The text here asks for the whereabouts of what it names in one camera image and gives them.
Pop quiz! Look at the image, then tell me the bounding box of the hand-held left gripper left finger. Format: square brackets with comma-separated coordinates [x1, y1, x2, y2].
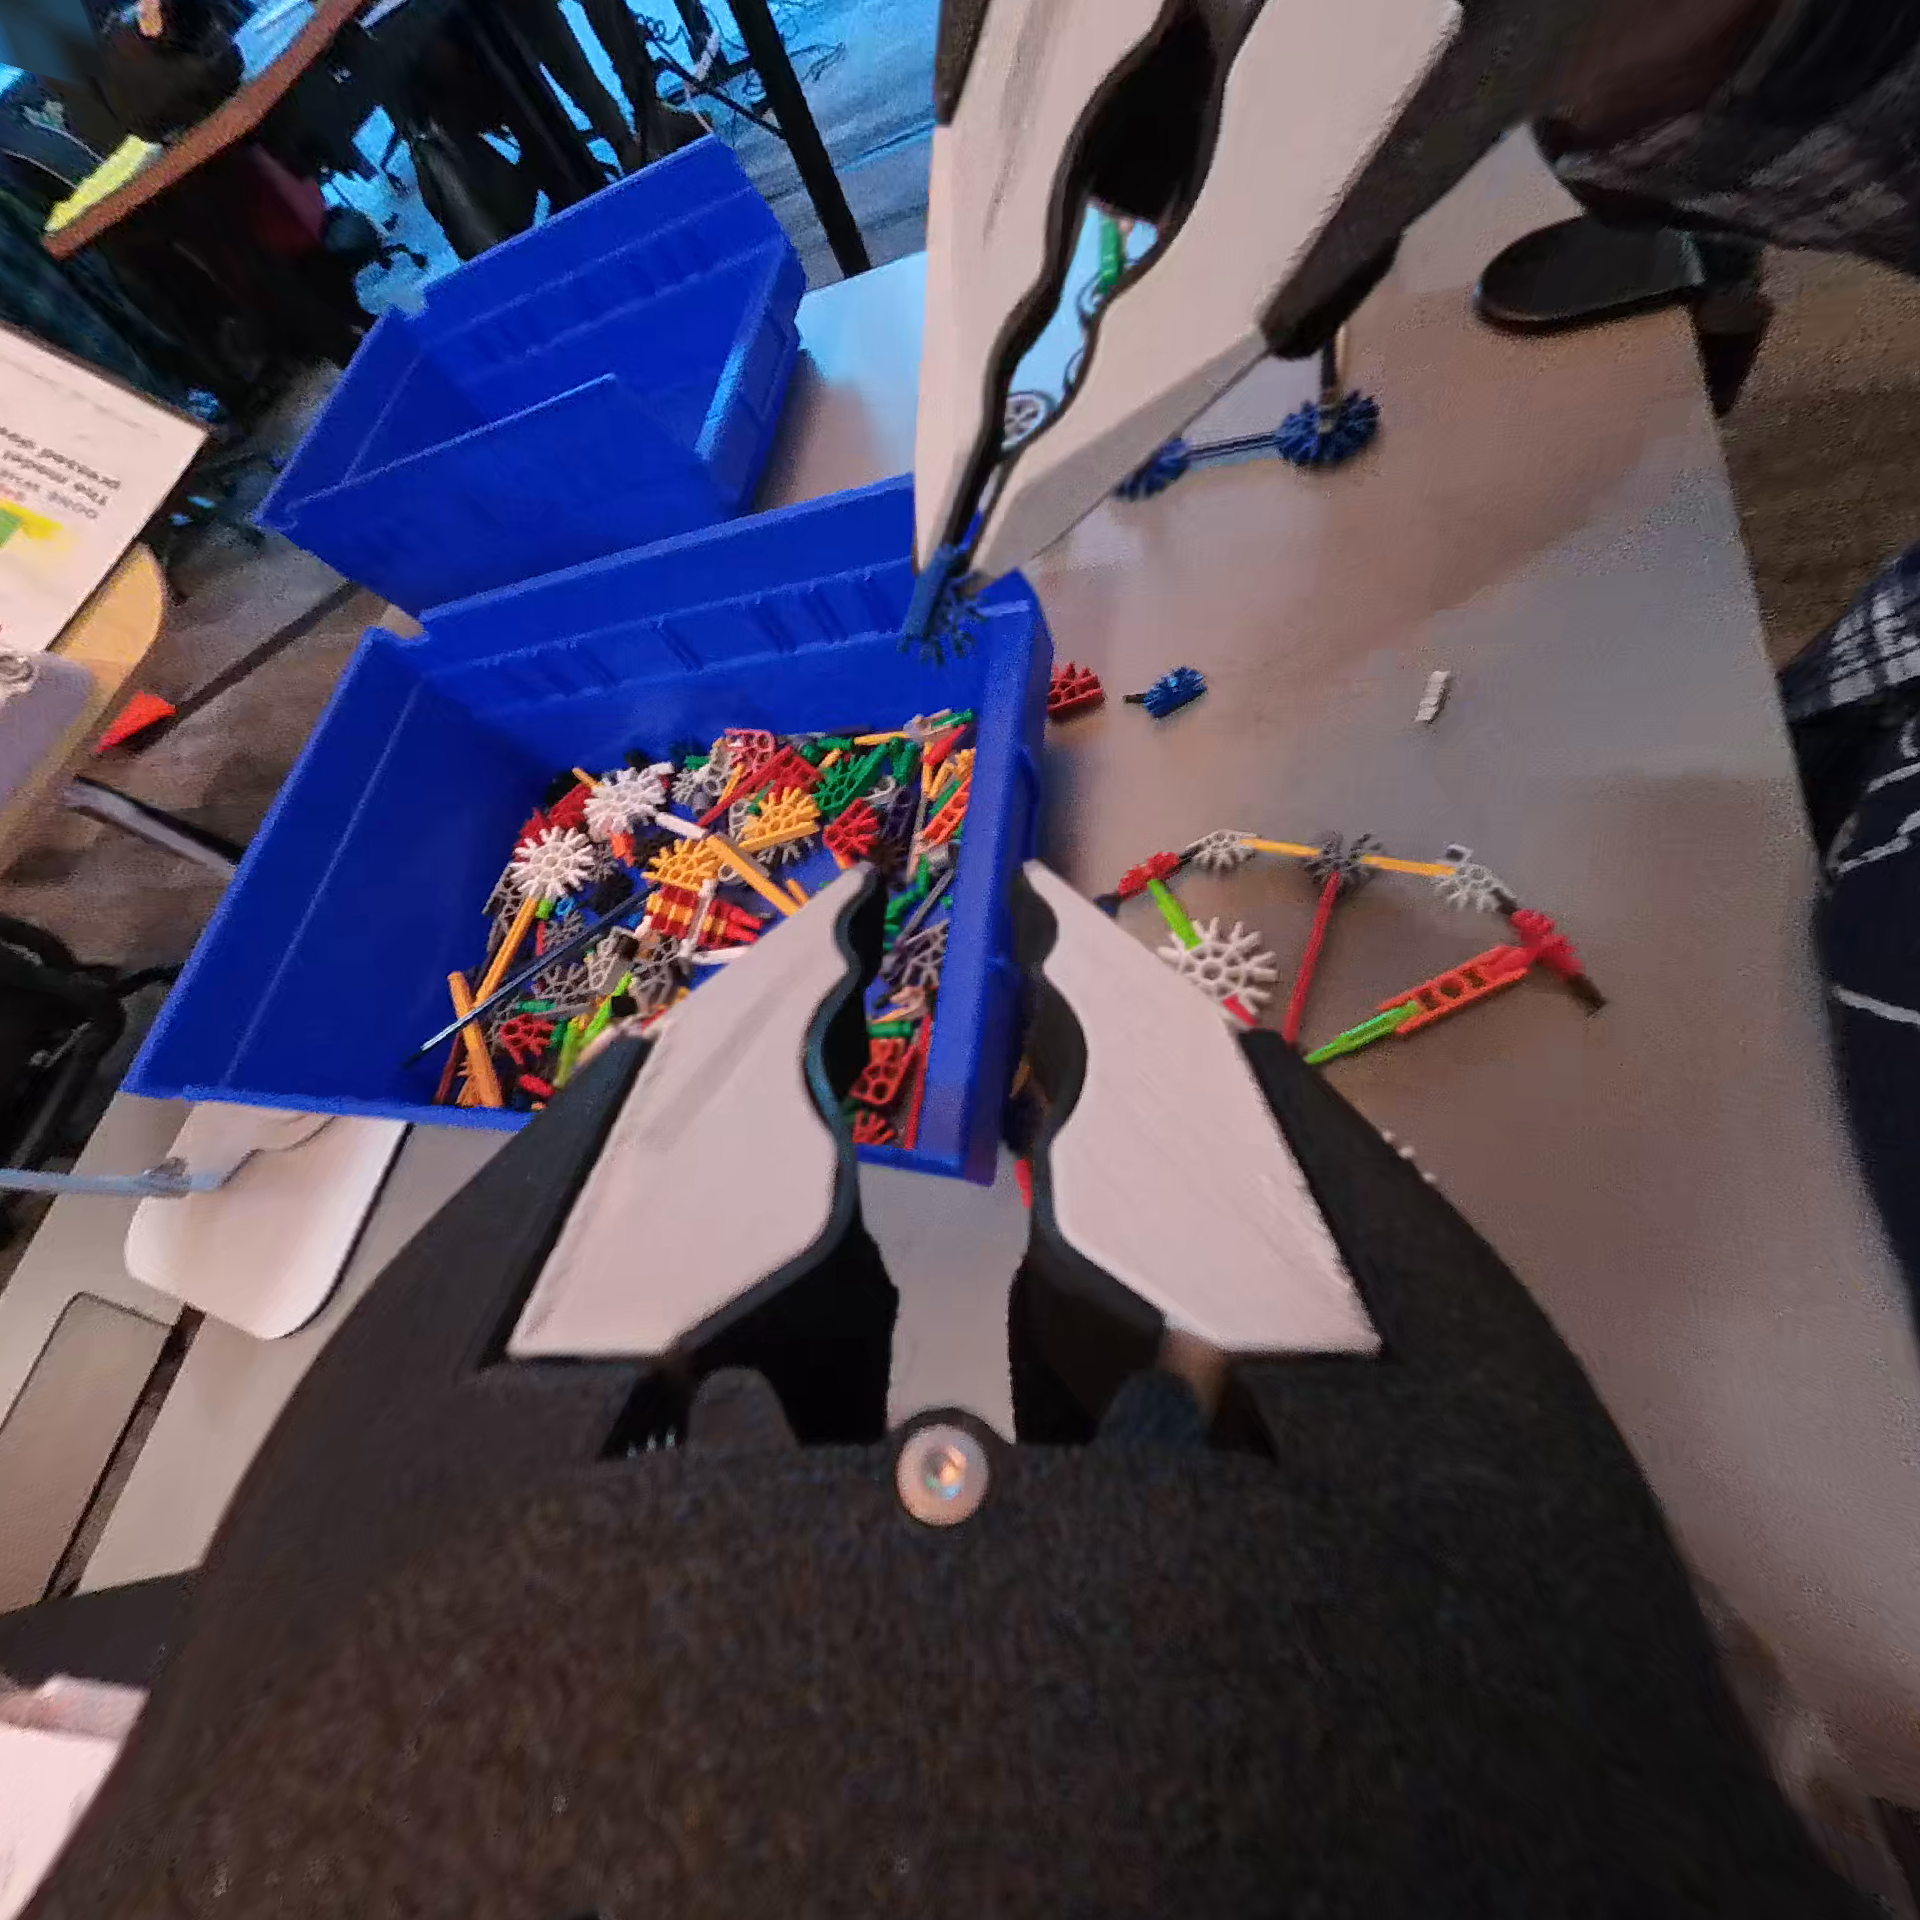
[507, 865, 884, 1362]

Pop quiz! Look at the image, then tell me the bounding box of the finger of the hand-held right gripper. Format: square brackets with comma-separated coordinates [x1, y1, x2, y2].
[912, 0, 1186, 578]
[965, 0, 1467, 586]

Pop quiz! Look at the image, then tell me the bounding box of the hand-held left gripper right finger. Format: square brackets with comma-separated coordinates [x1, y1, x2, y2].
[1017, 862, 1386, 1366]

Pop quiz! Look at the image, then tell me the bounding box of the colourful toy wheel model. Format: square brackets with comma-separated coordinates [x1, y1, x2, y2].
[1101, 828, 1606, 1068]

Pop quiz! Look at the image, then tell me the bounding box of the pile of colourful toy pieces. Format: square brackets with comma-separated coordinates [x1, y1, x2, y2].
[435, 710, 985, 1151]

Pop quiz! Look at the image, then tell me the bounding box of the blue plastic bin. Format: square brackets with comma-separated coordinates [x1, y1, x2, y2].
[258, 138, 810, 617]
[129, 479, 1051, 1187]

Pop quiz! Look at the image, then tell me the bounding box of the person's right forearm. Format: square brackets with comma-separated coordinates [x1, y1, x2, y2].
[1537, 0, 1920, 295]

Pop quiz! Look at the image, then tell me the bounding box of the black oval case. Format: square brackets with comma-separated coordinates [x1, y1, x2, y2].
[1475, 218, 1710, 337]

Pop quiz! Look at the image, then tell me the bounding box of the black pole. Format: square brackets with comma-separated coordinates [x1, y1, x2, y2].
[728, 0, 876, 282]

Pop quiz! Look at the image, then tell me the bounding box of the white plastic sheet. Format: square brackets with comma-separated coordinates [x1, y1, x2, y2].
[124, 1111, 409, 1342]

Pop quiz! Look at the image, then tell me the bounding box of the plaid flannel shirt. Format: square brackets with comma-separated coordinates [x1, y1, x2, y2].
[1777, 547, 1920, 722]

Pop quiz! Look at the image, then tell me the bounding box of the round wooden table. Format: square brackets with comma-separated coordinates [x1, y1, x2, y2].
[41, 540, 170, 706]

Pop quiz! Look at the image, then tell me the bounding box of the white instruction sheet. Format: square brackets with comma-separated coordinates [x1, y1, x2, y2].
[0, 322, 209, 657]

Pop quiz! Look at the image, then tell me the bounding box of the toy frame model with wheels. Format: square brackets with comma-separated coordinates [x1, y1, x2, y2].
[996, 211, 1382, 506]

